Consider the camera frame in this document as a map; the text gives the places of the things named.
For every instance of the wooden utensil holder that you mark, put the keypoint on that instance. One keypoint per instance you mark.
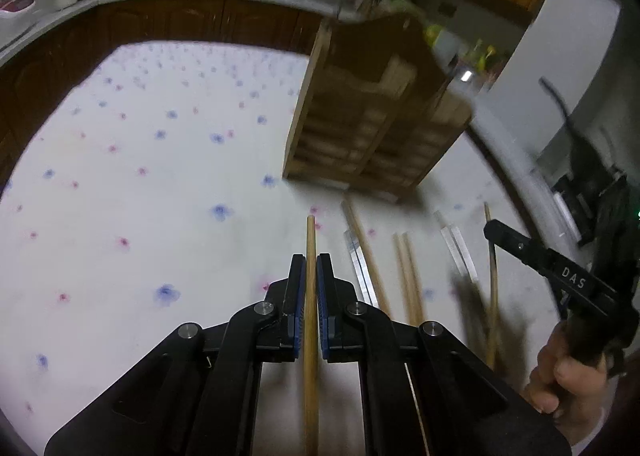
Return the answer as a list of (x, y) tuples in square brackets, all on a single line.
[(350, 85)]

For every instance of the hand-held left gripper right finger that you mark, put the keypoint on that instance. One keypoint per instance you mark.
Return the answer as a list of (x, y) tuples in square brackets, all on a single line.
[(325, 306)]

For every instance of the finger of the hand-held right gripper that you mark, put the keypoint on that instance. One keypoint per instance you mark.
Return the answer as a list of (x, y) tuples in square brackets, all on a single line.
[(520, 247)]

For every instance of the person's right hand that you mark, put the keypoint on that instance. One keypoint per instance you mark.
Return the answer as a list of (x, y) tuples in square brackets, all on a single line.
[(565, 386)]

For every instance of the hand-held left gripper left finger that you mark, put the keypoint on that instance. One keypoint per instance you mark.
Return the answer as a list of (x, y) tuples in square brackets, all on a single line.
[(299, 306)]

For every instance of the silver metal chopstick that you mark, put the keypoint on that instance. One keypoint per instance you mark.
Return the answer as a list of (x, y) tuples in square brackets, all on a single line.
[(450, 243), (357, 268), (364, 281), (460, 248)]

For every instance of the wooden chopstick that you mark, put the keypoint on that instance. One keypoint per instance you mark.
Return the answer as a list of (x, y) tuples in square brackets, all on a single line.
[(494, 286), (364, 256), (311, 386), (404, 276), (413, 276)]

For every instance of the white floral tablecloth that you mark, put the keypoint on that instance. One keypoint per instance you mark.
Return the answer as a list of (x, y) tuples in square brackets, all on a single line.
[(150, 236)]

